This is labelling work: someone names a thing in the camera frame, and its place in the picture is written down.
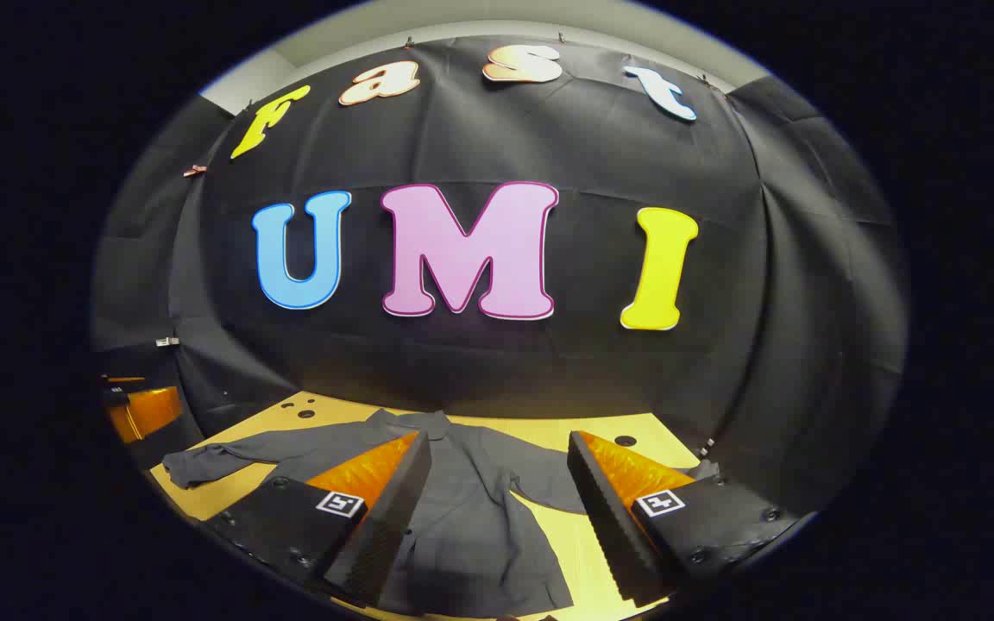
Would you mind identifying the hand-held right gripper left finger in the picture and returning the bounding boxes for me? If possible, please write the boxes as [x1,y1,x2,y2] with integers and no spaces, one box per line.
[204,430,433,609]

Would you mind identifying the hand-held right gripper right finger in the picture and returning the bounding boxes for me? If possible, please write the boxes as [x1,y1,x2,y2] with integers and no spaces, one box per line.
[566,430,800,609]

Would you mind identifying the dark grey collared shirt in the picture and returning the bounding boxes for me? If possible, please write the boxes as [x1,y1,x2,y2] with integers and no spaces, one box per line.
[160,409,722,618]

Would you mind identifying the black backdrop cloth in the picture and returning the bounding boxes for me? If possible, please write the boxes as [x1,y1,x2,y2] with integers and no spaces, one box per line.
[87,34,908,518]

